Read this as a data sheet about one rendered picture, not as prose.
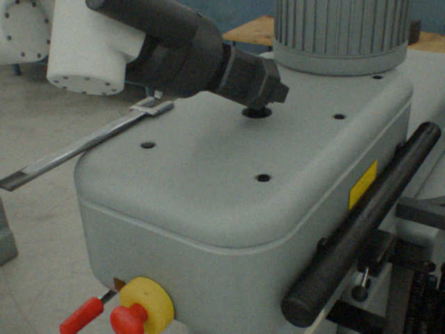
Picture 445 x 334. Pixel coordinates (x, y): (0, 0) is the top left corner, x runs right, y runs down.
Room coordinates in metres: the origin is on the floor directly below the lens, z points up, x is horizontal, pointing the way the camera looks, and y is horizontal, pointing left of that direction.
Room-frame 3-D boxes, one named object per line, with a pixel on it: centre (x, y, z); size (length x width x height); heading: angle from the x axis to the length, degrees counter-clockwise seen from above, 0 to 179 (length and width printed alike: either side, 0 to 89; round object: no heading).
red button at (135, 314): (0.41, 0.10, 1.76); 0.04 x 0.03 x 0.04; 56
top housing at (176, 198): (0.63, -0.05, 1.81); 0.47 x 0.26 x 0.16; 146
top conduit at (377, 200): (0.56, -0.18, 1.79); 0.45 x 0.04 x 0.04; 146
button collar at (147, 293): (0.43, 0.09, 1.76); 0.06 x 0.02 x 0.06; 56
